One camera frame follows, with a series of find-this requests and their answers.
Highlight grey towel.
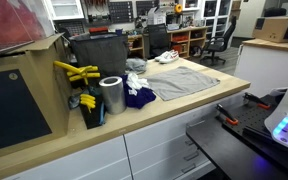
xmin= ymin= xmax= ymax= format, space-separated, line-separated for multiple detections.
xmin=147 ymin=66 xmax=220 ymax=101

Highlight purple cloth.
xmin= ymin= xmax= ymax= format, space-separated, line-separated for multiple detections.
xmin=121 ymin=74 xmax=156 ymax=109

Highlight white crumpled cloth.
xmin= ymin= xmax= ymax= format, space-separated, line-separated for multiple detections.
xmin=126 ymin=73 xmax=150 ymax=90

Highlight grey crumpled garment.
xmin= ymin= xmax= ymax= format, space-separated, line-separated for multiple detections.
xmin=125 ymin=58 xmax=147 ymax=74

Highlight silver metal cylinder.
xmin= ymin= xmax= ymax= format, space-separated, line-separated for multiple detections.
xmin=99 ymin=76 xmax=126 ymax=115

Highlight white red sneaker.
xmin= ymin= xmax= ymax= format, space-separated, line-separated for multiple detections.
xmin=155 ymin=50 xmax=179 ymax=64

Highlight black office chair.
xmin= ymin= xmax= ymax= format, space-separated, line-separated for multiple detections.
xmin=201 ymin=16 xmax=237 ymax=65
xmin=148 ymin=24 xmax=170 ymax=58

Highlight dark grey fabric bin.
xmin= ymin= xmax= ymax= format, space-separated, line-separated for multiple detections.
xmin=70 ymin=33 xmax=129 ymax=77

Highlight white drawer cabinet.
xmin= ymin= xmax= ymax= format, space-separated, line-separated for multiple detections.
xmin=3 ymin=96 xmax=238 ymax=180

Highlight wooden shelf unit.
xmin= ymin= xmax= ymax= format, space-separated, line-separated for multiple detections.
xmin=128 ymin=27 xmax=207 ymax=59

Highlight red toolbox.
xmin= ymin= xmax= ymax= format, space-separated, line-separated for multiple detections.
xmin=88 ymin=26 xmax=108 ymax=34

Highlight orange black clamp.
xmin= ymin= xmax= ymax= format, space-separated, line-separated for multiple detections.
xmin=244 ymin=92 xmax=271 ymax=110
xmin=216 ymin=104 xmax=238 ymax=125

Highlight large cardboard box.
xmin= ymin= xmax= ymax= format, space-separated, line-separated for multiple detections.
xmin=0 ymin=34 xmax=71 ymax=157

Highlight cardboard box on counter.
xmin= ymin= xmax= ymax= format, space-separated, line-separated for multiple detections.
xmin=252 ymin=16 xmax=288 ymax=43

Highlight clear plastic bin red contents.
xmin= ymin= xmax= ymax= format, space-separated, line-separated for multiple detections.
xmin=0 ymin=0 xmax=54 ymax=54

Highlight black tool holder yellow handles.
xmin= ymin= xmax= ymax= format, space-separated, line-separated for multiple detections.
xmin=80 ymin=87 xmax=105 ymax=129

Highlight yellow handled clamp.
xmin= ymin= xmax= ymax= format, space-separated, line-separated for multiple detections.
xmin=53 ymin=61 xmax=100 ymax=85

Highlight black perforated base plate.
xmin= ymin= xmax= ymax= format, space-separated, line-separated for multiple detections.
xmin=223 ymin=95 xmax=288 ymax=168

